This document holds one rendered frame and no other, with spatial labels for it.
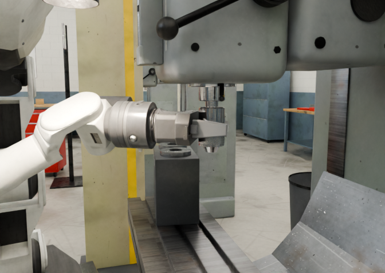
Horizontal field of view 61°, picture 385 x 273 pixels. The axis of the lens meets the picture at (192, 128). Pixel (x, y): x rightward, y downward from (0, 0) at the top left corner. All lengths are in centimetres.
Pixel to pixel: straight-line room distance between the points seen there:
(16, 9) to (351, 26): 64
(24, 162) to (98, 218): 185
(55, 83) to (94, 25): 737
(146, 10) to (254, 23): 17
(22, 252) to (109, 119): 80
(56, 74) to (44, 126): 903
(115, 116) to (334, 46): 38
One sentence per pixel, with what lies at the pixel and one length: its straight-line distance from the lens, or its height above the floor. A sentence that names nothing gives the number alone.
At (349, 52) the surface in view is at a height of 136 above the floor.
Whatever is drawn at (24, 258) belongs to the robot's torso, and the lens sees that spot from 132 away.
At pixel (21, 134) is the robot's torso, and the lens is 113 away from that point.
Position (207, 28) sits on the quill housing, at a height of 139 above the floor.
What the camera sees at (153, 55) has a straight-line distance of 55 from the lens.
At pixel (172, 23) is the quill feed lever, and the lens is 44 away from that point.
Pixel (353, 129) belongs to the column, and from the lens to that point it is 85.
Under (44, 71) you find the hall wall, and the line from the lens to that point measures 967.
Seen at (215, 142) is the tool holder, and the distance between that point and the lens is 58.
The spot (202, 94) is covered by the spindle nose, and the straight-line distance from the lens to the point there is 57.
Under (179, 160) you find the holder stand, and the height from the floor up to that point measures 111.
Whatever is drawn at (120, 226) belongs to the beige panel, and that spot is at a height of 33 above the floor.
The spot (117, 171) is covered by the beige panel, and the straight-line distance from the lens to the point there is 235.
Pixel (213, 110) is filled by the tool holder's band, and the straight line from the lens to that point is 57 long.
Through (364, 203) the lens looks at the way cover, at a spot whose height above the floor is 105.
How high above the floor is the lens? 130
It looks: 7 degrees down
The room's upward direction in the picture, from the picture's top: straight up
